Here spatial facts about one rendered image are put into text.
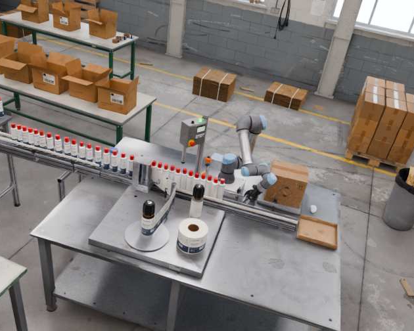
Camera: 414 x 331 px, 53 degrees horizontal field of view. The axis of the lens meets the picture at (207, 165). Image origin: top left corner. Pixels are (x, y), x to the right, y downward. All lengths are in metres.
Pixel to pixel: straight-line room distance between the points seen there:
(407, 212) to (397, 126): 1.46
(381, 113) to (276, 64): 2.99
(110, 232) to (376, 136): 4.20
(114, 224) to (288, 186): 1.38
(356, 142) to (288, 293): 3.69
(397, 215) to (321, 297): 2.42
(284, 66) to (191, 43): 1.98
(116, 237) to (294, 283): 1.24
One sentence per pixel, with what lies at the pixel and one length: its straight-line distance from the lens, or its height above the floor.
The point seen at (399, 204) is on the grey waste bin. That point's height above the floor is 0.33.
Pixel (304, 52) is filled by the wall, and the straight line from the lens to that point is 8.19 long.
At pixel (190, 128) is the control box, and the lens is 3.04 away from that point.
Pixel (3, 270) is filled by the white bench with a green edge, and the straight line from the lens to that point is 2.93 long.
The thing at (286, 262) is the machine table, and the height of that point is 0.83.
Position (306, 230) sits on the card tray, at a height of 0.83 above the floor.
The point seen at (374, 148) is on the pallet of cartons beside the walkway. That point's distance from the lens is 6.21.
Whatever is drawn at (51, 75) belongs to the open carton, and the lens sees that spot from 5.02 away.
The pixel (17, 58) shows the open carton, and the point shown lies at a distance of 5.68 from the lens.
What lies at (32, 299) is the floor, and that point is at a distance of 3.77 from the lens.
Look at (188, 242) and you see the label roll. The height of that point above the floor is 0.99.
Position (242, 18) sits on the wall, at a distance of 8.34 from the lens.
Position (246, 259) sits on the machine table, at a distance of 2.95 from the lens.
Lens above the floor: 2.90
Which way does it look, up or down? 33 degrees down
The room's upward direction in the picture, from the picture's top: 9 degrees clockwise
